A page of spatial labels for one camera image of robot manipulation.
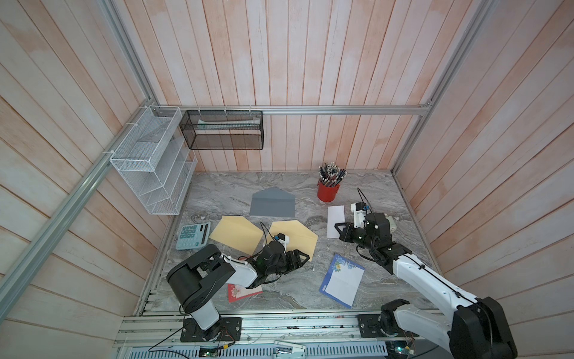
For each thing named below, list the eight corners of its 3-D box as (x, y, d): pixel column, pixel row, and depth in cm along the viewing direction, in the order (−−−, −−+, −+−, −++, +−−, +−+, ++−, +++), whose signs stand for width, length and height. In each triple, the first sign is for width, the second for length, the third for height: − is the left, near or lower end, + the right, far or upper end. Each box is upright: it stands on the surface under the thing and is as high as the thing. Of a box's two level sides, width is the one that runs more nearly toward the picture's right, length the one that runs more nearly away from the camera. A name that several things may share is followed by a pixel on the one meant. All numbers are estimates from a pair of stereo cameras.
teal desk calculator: (178, 249, 94) (174, 245, 91) (185, 226, 102) (182, 221, 99) (207, 249, 94) (205, 245, 91) (213, 226, 102) (210, 221, 99)
